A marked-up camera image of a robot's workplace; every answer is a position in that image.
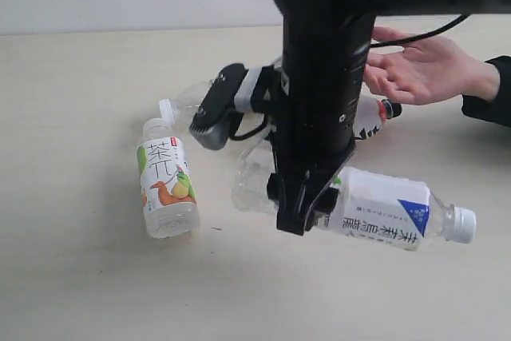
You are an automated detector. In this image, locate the white blue label clear bottle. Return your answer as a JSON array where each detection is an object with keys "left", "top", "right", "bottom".
[{"left": 232, "top": 141, "right": 477, "bottom": 251}]

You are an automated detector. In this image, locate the lime label clear bottle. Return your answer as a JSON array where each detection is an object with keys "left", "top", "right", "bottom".
[{"left": 159, "top": 80, "right": 213, "bottom": 126}]

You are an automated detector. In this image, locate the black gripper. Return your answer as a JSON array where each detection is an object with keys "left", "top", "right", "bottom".
[{"left": 274, "top": 14, "right": 374, "bottom": 235}]

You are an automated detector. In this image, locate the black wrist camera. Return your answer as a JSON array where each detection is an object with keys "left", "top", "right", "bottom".
[{"left": 188, "top": 63, "right": 280, "bottom": 151}]

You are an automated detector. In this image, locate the tea bottle with camel label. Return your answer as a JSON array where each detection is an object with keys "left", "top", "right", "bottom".
[{"left": 137, "top": 118, "right": 200, "bottom": 239}]

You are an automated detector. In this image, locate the person's open hand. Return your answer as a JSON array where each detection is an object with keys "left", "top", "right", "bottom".
[{"left": 363, "top": 36, "right": 480, "bottom": 105}]

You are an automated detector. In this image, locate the pink peach bottle black cap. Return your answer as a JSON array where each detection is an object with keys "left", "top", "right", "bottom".
[{"left": 352, "top": 96, "right": 402, "bottom": 140}]

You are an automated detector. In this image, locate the black sleeved forearm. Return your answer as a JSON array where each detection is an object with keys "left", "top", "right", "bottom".
[{"left": 461, "top": 56, "right": 510, "bottom": 128}]

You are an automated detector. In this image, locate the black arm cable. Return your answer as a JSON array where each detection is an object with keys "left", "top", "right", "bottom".
[{"left": 369, "top": 13, "right": 472, "bottom": 47}]

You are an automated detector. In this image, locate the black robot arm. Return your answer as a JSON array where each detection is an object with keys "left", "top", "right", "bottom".
[{"left": 268, "top": 0, "right": 510, "bottom": 236}]

